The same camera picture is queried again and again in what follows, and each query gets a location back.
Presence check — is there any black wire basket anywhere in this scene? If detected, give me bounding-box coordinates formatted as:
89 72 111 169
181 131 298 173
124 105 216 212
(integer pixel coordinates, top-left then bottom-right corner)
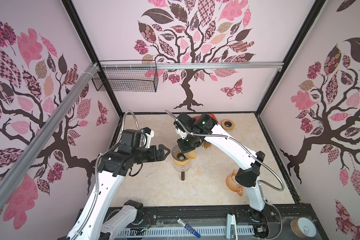
92 60 159 93

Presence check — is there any aluminium rail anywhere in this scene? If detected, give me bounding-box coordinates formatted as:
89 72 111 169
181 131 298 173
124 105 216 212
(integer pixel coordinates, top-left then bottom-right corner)
101 62 284 70
0 63 99 210

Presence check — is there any clear ribbed glass dripper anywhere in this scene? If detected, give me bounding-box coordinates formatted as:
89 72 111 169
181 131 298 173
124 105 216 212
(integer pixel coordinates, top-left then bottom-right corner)
171 145 189 162

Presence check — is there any red snack bag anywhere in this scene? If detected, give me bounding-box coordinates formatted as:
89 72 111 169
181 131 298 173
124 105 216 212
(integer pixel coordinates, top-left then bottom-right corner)
209 114 218 122

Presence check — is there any blue white marker pen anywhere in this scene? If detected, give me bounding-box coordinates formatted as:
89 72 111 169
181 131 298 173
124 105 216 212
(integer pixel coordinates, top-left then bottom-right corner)
177 218 201 239

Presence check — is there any orange glass pitcher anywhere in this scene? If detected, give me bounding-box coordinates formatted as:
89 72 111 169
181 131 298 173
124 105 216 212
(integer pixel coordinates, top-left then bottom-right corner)
226 170 244 196

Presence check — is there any brown paper coffee filter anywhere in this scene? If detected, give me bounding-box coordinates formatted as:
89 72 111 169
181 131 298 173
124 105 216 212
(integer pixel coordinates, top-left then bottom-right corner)
184 150 197 160

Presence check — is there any left aluminium rail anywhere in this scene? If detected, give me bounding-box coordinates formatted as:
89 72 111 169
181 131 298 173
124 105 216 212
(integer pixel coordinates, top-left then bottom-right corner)
0 63 99 210

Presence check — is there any back aluminium rail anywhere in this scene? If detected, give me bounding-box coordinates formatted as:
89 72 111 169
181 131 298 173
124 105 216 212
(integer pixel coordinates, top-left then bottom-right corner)
101 62 284 70

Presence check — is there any right metal conduit cable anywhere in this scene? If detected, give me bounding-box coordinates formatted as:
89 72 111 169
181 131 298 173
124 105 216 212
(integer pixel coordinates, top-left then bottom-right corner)
164 109 286 193

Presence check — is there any brown tape roll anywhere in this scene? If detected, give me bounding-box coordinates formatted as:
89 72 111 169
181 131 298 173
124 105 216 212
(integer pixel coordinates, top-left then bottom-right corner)
290 218 317 238

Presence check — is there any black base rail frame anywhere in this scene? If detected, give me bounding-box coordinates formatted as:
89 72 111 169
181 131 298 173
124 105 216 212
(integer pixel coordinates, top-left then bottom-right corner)
116 204 328 240

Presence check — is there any clear glass carafe brown handle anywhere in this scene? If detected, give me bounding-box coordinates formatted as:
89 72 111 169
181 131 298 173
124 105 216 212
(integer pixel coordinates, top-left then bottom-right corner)
175 164 191 181

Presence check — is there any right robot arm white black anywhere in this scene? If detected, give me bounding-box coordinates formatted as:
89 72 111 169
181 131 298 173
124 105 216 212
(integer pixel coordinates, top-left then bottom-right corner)
174 113 265 222

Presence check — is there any orange coffee filter pack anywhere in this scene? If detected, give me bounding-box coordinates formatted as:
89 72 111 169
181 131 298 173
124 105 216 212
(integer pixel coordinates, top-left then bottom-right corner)
203 141 212 150

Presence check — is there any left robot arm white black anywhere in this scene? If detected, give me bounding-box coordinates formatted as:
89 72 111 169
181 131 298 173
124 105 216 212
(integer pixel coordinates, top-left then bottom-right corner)
64 128 170 240

